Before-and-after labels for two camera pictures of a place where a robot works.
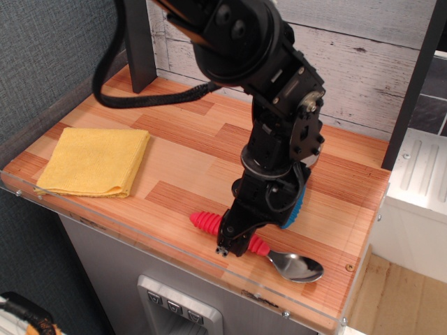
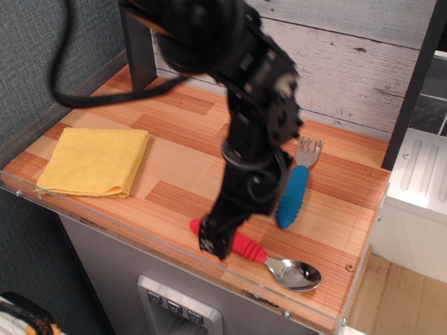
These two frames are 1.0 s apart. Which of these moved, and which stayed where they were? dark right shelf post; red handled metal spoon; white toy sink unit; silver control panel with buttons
Moved: red handled metal spoon
Stayed: white toy sink unit; silver control panel with buttons; dark right shelf post
